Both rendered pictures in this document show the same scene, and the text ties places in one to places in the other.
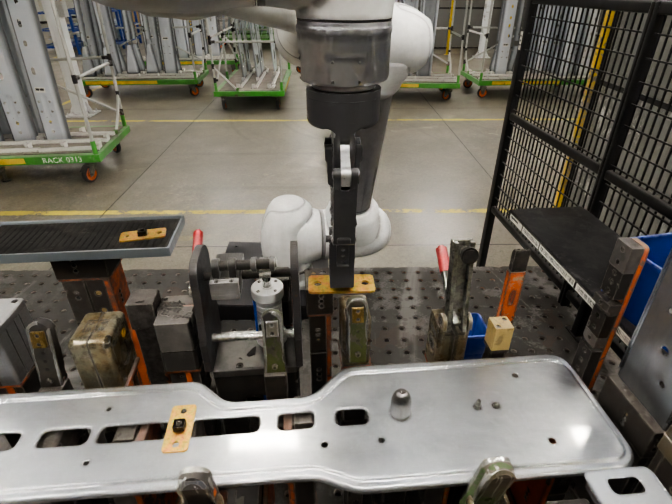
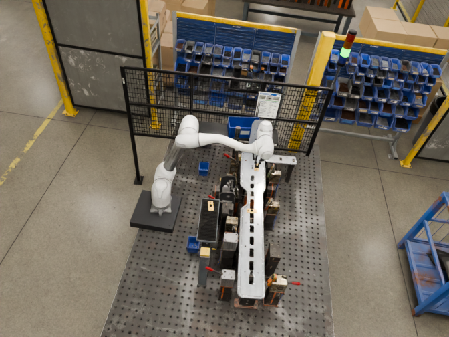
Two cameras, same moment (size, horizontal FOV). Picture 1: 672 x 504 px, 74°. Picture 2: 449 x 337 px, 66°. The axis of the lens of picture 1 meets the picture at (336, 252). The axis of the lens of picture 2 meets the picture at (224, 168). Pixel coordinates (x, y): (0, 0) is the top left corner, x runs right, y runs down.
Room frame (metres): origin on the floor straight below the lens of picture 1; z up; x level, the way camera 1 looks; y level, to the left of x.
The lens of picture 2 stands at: (0.62, 1.92, 3.25)
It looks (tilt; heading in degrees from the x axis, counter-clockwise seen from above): 47 degrees down; 273
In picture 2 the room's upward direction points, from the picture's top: 7 degrees clockwise
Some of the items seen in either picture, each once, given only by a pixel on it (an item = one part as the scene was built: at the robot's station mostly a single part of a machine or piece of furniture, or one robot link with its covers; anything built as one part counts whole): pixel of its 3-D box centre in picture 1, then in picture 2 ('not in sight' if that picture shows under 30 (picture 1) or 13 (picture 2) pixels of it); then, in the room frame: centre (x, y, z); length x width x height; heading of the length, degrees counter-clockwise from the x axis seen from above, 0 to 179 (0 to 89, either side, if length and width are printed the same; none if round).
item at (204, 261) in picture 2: not in sight; (203, 268); (0.74, 0.75, 0.92); 0.08 x 0.08 x 0.44; 5
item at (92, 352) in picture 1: (122, 403); (230, 233); (0.59, 0.41, 0.89); 0.13 x 0.11 x 0.38; 5
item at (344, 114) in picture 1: (342, 129); not in sight; (0.47, -0.01, 1.45); 0.08 x 0.07 x 0.09; 2
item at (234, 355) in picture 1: (257, 355); (226, 202); (0.66, 0.16, 0.94); 0.18 x 0.13 x 0.49; 95
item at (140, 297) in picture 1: (163, 374); (223, 225); (0.66, 0.35, 0.90); 0.05 x 0.05 x 0.40; 5
